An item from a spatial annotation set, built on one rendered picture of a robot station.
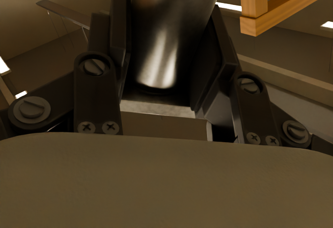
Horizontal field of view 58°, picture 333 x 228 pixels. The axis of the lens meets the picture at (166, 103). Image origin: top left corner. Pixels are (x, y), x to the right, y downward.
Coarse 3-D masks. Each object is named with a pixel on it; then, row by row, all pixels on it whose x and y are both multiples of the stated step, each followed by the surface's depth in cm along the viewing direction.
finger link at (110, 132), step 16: (80, 64) 9; (96, 64) 9; (112, 64) 9; (80, 80) 8; (96, 80) 9; (112, 80) 9; (80, 96) 8; (96, 96) 8; (112, 96) 8; (80, 112) 8; (96, 112) 8; (112, 112) 8; (80, 128) 7; (96, 128) 8; (112, 128) 8
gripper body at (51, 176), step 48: (0, 144) 6; (48, 144) 6; (96, 144) 7; (144, 144) 7; (192, 144) 7; (240, 144) 8; (0, 192) 5; (48, 192) 6; (96, 192) 6; (144, 192) 6; (192, 192) 6; (240, 192) 6; (288, 192) 7
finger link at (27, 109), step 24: (120, 0) 11; (96, 24) 11; (120, 24) 10; (96, 48) 10; (120, 48) 9; (72, 72) 9; (120, 72) 10; (24, 96) 8; (48, 96) 8; (72, 96) 9; (120, 96) 11; (24, 120) 8; (48, 120) 8; (72, 120) 9
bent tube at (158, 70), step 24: (144, 0) 10; (168, 0) 10; (192, 0) 10; (216, 0) 11; (144, 24) 11; (168, 24) 10; (192, 24) 10; (144, 48) 11; (168, 48) 11; (192, 48) 12; (144, 72) 12; (168, 72) 12; (144, 96) 13; (168, 96) 13
